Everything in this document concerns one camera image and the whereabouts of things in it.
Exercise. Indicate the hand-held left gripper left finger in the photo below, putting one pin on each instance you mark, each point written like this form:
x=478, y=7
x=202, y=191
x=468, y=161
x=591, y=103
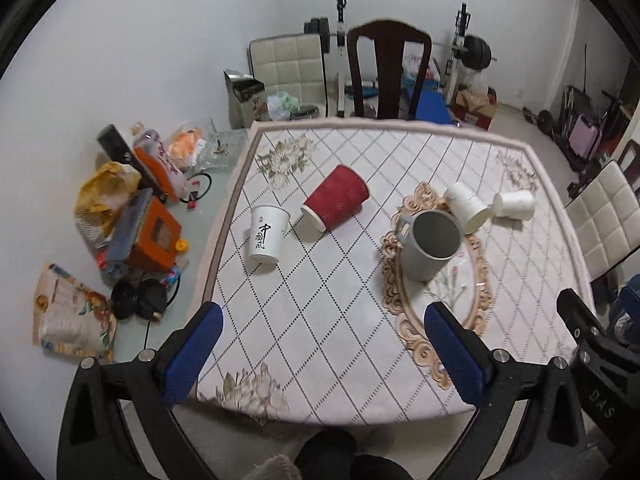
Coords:
x=197, y=345

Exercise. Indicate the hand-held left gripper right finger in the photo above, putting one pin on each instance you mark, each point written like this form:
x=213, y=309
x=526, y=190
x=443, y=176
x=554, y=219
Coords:
x=452, y=350

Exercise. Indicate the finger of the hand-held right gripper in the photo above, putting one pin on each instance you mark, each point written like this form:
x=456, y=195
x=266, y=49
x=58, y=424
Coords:
x=580, y=312

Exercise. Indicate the plain white paper cup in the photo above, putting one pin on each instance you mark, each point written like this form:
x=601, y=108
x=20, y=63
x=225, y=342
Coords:
x=515, y=205
x=465, y=205

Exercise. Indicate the white paper cup black print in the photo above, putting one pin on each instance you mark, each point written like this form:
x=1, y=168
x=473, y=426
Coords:
x=267, y=240

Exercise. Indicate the red ribbed paper cup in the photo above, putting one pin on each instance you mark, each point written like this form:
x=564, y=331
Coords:
x=335, y=197

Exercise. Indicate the black headphones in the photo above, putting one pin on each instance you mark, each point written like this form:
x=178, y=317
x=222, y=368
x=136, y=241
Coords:
x=137, y=300

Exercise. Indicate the grey metal mug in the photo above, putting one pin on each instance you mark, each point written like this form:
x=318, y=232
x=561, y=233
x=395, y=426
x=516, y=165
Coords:
x=420, y=260

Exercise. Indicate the beige padded chair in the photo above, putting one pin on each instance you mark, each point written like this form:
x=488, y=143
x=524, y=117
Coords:
x=600, y=210
x=287, y=65

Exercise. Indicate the orange window box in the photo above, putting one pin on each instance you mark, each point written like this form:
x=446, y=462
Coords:
x=155, y=240

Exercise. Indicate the printed paper packet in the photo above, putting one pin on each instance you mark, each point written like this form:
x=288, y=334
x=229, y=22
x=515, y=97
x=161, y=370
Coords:
x=70, y=315

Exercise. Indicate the floral quilted tablecloth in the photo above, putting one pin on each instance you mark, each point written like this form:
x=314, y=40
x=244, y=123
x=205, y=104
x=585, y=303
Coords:
x=325, y=310

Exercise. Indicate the fuzzy beige slipper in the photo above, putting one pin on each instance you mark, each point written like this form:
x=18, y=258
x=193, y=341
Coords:
x=272, y=470

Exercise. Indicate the person's dark trouser legs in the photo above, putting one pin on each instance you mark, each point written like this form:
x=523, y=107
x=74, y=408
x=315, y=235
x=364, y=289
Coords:
x=340, y=455

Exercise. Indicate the pink suitcase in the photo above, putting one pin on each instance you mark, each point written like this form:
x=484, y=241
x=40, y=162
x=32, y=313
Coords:
x=585, y=135

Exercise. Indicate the yellow plastic bag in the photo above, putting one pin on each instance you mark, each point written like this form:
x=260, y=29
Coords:
x=102, y=192

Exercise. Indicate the black folding cart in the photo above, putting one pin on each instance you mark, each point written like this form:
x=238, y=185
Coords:
x=607, y=125

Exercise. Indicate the black dumbbell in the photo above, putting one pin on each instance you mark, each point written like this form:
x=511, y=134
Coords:
x=542, y=120

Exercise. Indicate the clear plastic tray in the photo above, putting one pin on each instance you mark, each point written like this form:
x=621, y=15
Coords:
x=225, y=150

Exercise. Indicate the orange snack bag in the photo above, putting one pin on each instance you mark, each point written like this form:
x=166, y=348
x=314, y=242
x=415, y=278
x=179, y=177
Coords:
x=185, y=147

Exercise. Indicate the black rectangular box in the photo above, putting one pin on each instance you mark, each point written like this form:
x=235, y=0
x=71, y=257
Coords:
x=115, y=142

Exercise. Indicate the cardboard box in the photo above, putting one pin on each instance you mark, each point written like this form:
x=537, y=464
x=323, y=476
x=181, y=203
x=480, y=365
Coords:
x=475, y=110

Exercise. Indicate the blue bench pad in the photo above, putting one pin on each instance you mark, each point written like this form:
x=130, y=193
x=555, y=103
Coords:
x=430, y=105

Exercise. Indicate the white green plastic bag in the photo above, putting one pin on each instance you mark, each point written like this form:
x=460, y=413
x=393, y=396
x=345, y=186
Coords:
x=281, y=105

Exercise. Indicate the barbell with black plates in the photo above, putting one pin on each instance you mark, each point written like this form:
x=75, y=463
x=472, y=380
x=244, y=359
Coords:
x=477, y=52

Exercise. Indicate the dark wooden chair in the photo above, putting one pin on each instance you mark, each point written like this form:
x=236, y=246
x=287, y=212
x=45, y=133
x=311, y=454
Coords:
x=387, y=75

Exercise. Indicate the red white plastic bag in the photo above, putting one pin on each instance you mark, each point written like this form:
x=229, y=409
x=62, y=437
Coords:
x=417, y=62

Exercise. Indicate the white barbell rack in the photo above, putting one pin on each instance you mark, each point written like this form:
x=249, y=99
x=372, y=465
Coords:
x=341, y=60

